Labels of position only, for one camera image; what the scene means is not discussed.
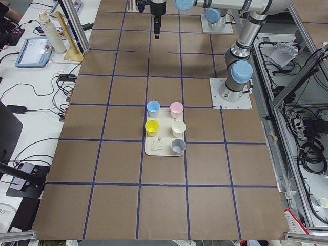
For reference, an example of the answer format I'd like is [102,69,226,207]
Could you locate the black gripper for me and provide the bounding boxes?
[150,0,166,39]

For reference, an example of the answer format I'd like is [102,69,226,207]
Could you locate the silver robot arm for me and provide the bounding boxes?
[204,8,228,28]
[174,0,292,102]

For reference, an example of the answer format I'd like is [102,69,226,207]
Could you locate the pink ikea cup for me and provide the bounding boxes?
[170,101,184,118]

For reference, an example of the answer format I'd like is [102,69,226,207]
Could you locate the yellow ikea cup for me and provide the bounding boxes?
[145,120,159,137]

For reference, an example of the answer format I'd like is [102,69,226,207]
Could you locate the cream ikea cup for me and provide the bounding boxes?
[172,121,186,137]

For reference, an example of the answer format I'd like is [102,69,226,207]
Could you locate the grey ikea cup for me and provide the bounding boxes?
[171,139,186,156]

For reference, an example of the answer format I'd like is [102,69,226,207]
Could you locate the wooden mug tree stand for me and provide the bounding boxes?
[46,11,84,62]

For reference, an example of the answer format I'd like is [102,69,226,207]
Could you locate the cream insulated bottle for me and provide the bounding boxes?
[39,11,66,54]

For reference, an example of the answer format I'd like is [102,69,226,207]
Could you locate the cream serving tray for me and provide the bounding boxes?
[145,108,185,156]

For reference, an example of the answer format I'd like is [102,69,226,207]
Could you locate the crumpled white paper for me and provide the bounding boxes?
[268,41,299,68]

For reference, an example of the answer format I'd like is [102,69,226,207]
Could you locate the upper blue teach pendant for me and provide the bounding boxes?
[15,37,53,68]

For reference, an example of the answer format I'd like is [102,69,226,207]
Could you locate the black power brick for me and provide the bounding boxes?
[6,105,28,114]

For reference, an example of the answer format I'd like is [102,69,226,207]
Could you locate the black monitor stand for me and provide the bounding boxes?
[1,104,50,199]

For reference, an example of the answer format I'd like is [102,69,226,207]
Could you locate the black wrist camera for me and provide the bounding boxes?
[136,0,149,13]

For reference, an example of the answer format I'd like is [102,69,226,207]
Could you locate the white wire cup rack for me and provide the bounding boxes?
[127,0,139,13]

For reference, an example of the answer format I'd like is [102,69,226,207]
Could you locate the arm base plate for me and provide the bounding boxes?
[200,14,234,35]
[209,78,253,110]

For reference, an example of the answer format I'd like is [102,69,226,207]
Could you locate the aluminium frame post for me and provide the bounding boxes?
[58,0,90,53]

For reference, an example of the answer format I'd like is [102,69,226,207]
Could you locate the coiled black cables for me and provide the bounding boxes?
[298,142,328,175]

